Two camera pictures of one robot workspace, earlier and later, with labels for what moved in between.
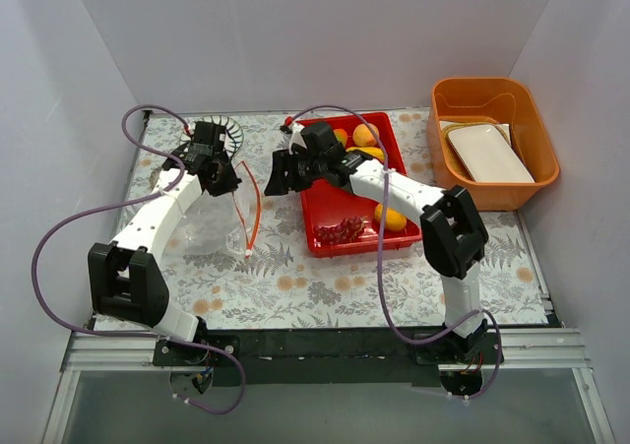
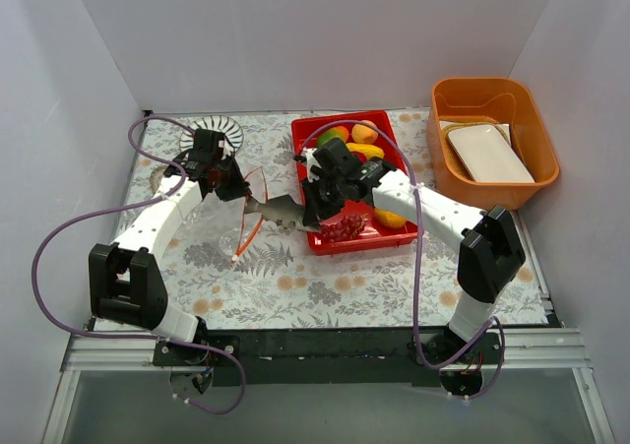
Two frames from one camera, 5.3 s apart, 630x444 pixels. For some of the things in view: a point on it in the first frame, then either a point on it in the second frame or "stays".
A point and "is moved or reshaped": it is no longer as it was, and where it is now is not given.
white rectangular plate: (487, 156) stays
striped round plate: (233, 134) stays
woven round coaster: (155, 174) stays
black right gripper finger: (285, 173) to (322, 202)
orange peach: (362, 136) stays
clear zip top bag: (224, 223) is moved or reshaped
